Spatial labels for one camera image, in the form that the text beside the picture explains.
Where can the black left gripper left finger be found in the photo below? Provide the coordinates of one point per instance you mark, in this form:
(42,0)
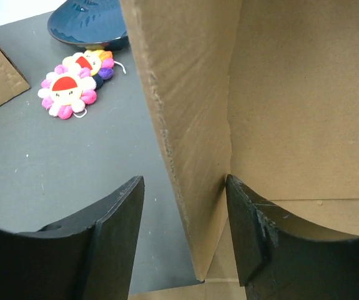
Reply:
(87,255)

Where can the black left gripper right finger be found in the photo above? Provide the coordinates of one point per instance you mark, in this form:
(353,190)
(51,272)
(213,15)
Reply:
(280,255)

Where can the rainbow flower plush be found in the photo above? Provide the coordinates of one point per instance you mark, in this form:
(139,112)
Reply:
(100,62)

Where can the dark blue ceramic bowl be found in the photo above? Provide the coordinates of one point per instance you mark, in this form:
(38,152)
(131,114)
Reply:
(89,24)

